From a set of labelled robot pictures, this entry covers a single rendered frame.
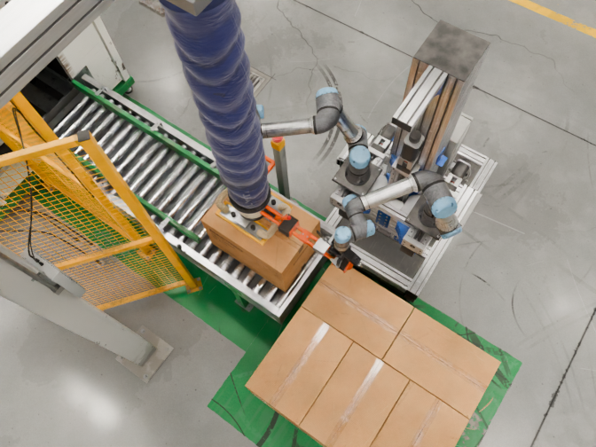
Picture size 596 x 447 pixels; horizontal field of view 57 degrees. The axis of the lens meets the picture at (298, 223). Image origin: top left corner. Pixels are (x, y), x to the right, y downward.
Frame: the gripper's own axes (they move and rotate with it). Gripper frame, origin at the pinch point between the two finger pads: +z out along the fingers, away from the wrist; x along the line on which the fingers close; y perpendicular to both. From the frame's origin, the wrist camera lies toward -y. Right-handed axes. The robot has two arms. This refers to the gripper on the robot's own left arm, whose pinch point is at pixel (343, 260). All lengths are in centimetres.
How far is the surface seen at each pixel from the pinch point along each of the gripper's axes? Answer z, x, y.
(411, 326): 70, -10, -47
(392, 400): 70, 33, -61
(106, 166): -64, 44, 97
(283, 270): 29.5, 15.8, 29.6
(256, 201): -19, 6, 51
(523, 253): 125, -123, -86
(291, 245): 29.5, 0.8, 35.0
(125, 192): -39, 44, 97
